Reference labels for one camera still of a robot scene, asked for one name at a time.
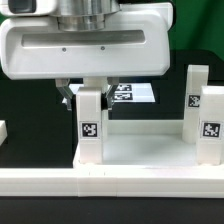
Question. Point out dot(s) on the white front fence bar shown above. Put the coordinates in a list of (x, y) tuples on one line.
[(203, 182)]

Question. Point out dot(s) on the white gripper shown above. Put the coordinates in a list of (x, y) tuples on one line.
[(62, 40)]

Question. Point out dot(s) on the white left fence block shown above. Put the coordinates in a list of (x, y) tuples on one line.
[(3, 131)]

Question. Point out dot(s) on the white marker base plate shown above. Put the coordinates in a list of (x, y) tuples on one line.
[(134, 93)]

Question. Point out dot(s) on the white desk top tray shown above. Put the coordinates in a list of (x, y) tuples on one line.
[(147, 143)]

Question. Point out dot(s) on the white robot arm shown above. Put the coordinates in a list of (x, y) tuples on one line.
[(97, 41)]

